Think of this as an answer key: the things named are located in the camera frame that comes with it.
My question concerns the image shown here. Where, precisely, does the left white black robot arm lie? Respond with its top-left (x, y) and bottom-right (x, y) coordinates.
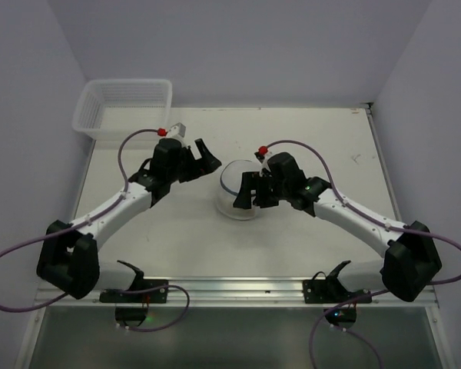
top-left (36, 138), bottom-right (221, 299)

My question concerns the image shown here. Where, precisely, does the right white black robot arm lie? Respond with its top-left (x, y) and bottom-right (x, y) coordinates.
top-left (233, 152), bottom-right (442, 303)

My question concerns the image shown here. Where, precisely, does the white plastic mesh basket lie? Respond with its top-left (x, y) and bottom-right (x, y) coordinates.
top-left (71, 78), bottom-right (173, 141)

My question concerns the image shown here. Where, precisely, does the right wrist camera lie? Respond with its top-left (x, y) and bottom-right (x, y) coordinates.
top-left (254, 146), bottom-right (273, 170)

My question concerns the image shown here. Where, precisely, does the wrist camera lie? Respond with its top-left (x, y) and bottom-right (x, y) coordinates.
top-left (254, 146), bottom-right (273, 170)
top-left (157, 122), bottom-right (186, 140)

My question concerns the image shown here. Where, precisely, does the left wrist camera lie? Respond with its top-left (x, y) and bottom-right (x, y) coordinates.
top-left (157, 122), bottom-right (186, 140)

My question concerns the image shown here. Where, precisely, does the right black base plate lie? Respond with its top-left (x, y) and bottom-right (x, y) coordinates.
top-left (302, 272), bottom-right (372, 304)

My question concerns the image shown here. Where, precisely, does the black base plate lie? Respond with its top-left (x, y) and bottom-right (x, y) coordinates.
top-left (99, 279), bottom-right (168, 304)
top-left (302, 272), bottom-right (372, 304)

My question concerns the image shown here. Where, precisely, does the aluminium mounting rail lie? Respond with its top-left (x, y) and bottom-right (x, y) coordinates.
top-left (33, 276), bottom-right (438, 308)

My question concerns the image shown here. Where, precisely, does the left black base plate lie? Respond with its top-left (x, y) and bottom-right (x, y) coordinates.
top-left (99, 279), bottom-right (168, 304)

